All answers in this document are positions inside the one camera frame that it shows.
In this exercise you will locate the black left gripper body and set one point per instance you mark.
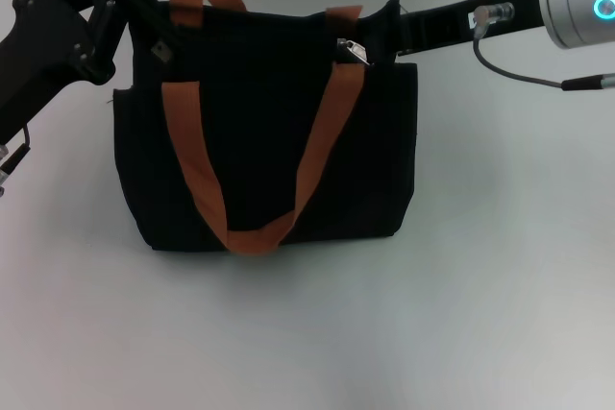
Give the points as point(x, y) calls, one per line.
point(38, 55)

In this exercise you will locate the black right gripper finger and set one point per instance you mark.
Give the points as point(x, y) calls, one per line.
point(391, 42)

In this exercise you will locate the long silver zipper pull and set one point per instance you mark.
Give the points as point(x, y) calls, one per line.
point(356, 51)

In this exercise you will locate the small grey zipper pull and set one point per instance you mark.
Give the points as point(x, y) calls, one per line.
point(161, 51)

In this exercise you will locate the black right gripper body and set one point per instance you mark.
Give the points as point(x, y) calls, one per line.
point(447, 21)

